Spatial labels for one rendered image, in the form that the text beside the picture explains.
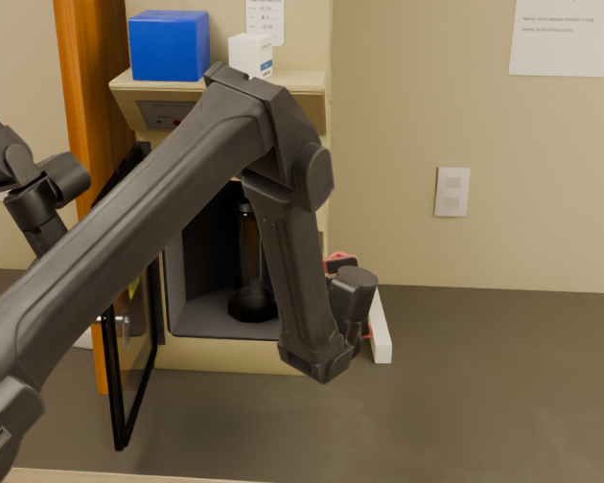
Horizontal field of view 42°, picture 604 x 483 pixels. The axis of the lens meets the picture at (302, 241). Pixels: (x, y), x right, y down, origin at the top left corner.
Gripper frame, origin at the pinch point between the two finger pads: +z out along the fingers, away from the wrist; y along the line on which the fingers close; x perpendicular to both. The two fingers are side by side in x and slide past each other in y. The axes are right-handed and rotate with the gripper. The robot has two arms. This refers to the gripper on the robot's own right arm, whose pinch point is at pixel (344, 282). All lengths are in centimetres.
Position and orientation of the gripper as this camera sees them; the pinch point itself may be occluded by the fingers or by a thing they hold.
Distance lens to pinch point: 128.0
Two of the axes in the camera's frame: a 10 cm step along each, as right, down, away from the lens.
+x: -9.7, 1.7, 1.6
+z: 0.8, -4.0, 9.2
